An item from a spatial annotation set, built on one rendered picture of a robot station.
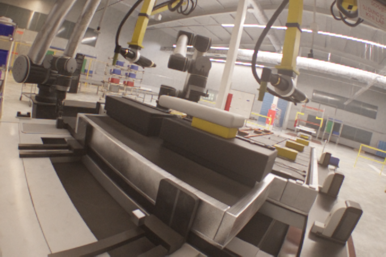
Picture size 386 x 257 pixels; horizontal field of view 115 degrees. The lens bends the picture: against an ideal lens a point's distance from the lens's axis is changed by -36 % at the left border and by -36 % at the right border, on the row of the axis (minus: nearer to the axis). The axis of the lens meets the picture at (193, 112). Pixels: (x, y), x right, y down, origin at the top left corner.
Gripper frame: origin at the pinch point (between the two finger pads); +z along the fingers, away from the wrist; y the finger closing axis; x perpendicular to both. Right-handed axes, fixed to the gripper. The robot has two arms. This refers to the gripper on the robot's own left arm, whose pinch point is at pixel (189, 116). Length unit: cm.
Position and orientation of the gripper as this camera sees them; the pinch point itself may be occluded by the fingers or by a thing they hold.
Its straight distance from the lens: 123.1
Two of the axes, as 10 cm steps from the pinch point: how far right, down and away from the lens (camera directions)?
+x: 7.7, 2.4, -5.8
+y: -5.9, -0.7, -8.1
